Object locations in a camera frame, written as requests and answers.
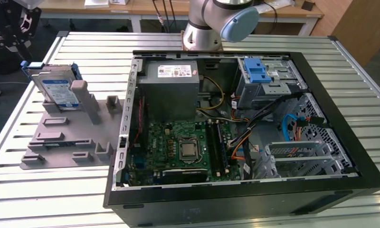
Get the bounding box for hard disk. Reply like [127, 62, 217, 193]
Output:
[19, 61, 82, 110]

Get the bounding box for blue wire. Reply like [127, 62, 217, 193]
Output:
[280, 113, 306, 143]

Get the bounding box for orange wire with black plug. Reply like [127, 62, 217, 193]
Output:
[290, 115, 329, 143]

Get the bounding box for metal disk bay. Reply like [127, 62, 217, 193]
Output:
[258, 139, 353, 179]

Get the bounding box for dark office chair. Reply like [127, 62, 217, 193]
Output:
[0, 47, 29, 76]

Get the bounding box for wooden desk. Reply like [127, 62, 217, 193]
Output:
[19, 0, 325, 34]

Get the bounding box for white box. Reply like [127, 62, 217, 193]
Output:
[83, 0, 110, 10]

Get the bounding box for grey parts rack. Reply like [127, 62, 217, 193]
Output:
[18, 80, 127, 171]

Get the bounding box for grey power supply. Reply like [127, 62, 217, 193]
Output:
[134, 59, 201, 124]

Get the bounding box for green motherboard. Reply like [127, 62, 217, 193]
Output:
[126, 120, 244, 186]

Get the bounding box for CPU socket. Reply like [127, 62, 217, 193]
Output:
[175, 136, 201, 165]

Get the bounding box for silver CPU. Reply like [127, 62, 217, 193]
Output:
[179, 143, 197, 159]

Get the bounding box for blue plastic latch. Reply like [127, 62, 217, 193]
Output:
[242, 57, 273, 84]

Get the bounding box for metal drive cage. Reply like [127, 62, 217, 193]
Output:
[234, 56, 308, 110]

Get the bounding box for black graphics card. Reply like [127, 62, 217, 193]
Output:
[159, 167, 209, 184]

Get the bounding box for RAM stick with blue label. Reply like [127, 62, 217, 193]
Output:
[214, 120, 232, 173]

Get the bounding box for black PC case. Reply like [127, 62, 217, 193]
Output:
[101, 49, 380, 228]

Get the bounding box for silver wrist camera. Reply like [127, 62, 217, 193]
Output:
[13, 0, 43, 9]

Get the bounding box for thin red wire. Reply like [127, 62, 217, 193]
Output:
[133, 96, 146, 149]

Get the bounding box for yellow wire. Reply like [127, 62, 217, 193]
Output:
[196, 75, 226, 112]

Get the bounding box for black cable bundle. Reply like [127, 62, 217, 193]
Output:
[226, 91, 308, 152]

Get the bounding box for orange wire bundle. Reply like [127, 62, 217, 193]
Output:
[228, 132, 253, 163]

